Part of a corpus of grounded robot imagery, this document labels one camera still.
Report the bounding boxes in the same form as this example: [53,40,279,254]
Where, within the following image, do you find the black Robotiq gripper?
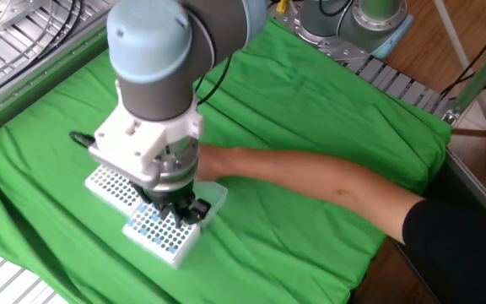
[135,179,213,230]

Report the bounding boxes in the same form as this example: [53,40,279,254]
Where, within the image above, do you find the white pipette tip rack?
[121,202,203,270]
[84,163,151,217]

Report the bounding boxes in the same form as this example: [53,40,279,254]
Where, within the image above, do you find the clear plastic rack lid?
[192,180,230,229]

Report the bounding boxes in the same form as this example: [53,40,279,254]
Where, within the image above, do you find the person's bare forearm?
[229,146,424,246]

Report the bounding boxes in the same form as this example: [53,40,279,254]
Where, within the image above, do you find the person's hand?
[194,142,238,183]

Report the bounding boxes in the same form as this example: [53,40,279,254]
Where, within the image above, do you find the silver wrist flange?
[156,137,200,193]

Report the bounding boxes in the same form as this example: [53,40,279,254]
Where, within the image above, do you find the green table cloth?
[0,16,454,304]

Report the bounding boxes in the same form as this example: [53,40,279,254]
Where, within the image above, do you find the silver metal plate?
[0,0,52,33]

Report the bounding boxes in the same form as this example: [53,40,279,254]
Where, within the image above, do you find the thin white pole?
[432,0,486,138]

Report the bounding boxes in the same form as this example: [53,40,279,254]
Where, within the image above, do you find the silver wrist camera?
[87,143,162,190]

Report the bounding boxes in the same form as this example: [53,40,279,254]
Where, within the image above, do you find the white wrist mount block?
[89,79,205,178]

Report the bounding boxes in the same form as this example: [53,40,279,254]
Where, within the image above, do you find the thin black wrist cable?
[195,54,232,106]

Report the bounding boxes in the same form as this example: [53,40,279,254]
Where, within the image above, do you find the grey aluminium frame rail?
[0,19,116,147]

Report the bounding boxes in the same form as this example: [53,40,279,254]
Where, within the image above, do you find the black table cable bundle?
[0,0,86,109]

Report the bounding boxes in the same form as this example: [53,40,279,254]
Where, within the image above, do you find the aluminium table edge rail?
[443,149,486,220]

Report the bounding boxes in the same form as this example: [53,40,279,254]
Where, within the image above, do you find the aluminium corner post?
[451,25,486,124]

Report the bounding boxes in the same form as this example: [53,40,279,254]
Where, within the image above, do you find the black floor cables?
[439,14,486,101]

